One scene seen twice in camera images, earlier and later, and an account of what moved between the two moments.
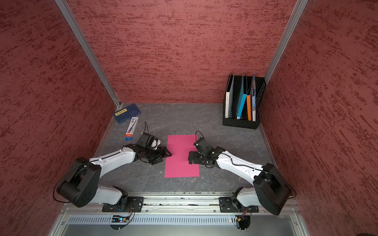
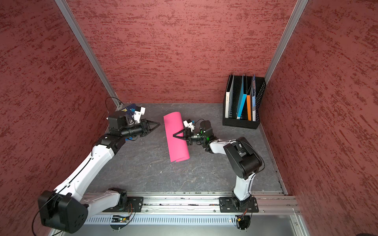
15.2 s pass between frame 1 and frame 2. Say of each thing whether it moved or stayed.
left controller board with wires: stayed
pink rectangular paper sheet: moved
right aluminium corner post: stayed
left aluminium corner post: stayed
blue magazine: stayed
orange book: stayed
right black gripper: moved
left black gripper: moved
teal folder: stayed
